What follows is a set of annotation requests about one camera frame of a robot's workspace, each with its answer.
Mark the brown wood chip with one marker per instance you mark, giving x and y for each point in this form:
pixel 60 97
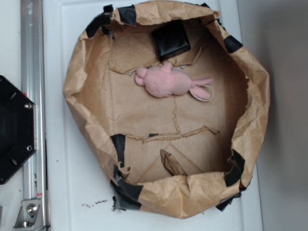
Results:
pixel 171 164

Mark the metal corner bracket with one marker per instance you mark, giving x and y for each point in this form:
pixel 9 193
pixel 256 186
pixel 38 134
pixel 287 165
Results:
pixel 30 217

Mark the brown paper bag bin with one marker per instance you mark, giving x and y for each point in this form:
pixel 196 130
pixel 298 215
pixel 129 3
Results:
pixel 216 142

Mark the aluminium extrusion rail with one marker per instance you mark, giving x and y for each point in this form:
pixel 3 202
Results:
pixel 32 76

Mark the black square pouch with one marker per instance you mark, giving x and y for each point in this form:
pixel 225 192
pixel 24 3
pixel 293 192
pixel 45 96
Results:
pixel 171 40

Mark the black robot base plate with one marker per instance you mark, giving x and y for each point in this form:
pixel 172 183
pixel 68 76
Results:
pixel 17 134

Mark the pink plush bunny toy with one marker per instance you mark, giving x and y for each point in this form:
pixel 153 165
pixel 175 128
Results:
pixel 164 81

